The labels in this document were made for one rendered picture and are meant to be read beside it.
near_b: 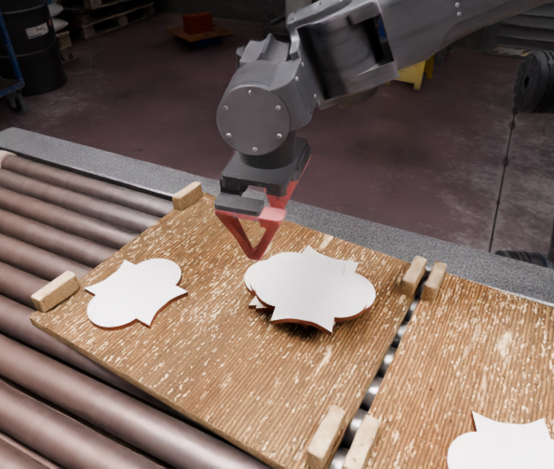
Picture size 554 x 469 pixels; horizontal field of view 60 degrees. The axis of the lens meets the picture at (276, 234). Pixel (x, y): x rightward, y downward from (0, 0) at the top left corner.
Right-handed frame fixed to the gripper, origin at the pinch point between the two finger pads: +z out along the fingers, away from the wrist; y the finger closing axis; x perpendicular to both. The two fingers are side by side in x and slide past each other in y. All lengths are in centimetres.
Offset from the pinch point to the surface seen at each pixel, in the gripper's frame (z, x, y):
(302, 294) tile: 8.4, -4.8, -1.1
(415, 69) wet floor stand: 91, -22, 346
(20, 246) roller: 15.1, 41.0, 3.6
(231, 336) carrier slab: 12.7, 2.6, -6.2
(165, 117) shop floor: 110, 144, 243
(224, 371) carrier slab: 12.7, 1.6, -11.2
